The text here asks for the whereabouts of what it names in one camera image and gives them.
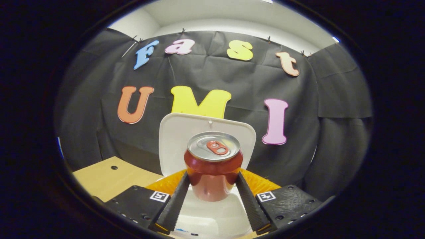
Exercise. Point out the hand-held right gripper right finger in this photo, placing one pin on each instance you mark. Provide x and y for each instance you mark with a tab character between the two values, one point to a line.
252	205

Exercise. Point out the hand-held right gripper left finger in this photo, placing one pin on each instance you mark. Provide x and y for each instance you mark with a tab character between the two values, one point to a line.
174	205

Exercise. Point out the blue paper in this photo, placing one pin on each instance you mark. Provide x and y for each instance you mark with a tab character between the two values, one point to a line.
181	229

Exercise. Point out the red pop can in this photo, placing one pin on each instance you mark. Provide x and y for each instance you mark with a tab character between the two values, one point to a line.
212	172

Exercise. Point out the white desktop garbage bin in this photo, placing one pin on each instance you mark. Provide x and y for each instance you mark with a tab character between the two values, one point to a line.
174	146

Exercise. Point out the black backdrop cloth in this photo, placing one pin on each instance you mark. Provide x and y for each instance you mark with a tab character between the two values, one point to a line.
212	76

